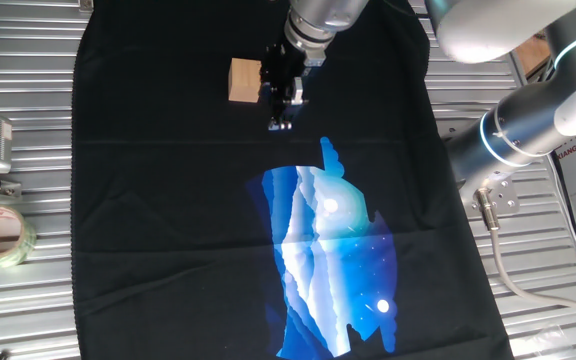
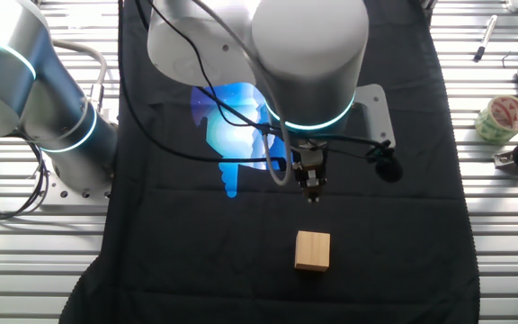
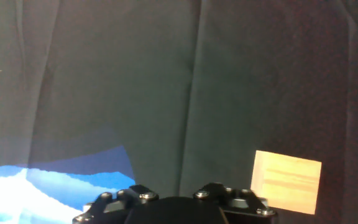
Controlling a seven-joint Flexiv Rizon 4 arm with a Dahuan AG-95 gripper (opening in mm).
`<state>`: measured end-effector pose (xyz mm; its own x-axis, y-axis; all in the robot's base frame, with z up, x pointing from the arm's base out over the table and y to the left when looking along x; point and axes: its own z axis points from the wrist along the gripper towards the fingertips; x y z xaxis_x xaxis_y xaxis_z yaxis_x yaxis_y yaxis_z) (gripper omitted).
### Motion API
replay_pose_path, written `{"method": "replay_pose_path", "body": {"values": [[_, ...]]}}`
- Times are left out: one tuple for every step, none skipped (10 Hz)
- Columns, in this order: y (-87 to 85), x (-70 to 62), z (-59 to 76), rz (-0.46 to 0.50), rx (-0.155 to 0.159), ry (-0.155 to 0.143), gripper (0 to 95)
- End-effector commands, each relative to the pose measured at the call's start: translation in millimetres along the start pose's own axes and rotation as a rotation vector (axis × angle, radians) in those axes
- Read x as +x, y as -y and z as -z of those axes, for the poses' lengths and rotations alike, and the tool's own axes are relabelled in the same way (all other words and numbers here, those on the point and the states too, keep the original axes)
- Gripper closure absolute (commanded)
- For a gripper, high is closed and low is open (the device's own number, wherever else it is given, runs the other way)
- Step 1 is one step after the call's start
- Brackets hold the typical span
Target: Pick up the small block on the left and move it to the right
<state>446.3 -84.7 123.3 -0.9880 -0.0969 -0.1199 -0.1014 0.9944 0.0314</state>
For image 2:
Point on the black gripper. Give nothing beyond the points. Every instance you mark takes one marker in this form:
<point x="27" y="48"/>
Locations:
<point x="317" y="164"/>

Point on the small wooden block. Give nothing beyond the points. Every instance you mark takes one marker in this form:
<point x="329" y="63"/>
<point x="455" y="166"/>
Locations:
<point x="313" y="249"/>

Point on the black cloth with blue print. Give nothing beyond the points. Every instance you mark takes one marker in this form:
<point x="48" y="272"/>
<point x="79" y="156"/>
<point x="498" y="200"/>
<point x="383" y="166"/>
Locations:
<point x="173" y="247"/>

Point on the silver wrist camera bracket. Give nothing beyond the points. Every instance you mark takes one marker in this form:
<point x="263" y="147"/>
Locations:
<point x="376" y="112"/>

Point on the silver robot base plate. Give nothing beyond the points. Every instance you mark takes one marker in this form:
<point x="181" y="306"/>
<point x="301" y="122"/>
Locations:
<point x="74" y="198"/>

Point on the clear tape roll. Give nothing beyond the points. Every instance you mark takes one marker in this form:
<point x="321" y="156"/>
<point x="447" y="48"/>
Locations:
<point x="488" y="128"/>

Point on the silver marker pen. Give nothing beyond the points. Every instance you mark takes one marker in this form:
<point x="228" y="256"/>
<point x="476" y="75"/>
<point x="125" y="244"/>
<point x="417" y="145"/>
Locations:
<point x="488" y="31"/>

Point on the small hex key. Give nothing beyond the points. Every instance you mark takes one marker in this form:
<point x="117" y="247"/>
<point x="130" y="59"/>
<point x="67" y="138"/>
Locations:
<point x="503" y="59"/>

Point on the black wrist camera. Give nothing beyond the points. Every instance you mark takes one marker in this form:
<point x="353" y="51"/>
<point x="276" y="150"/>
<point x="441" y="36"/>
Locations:
<point x="388" y="168"/>

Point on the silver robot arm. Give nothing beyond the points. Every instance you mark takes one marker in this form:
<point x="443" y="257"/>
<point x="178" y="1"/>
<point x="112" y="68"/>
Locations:
<point x="308" y="67"/>

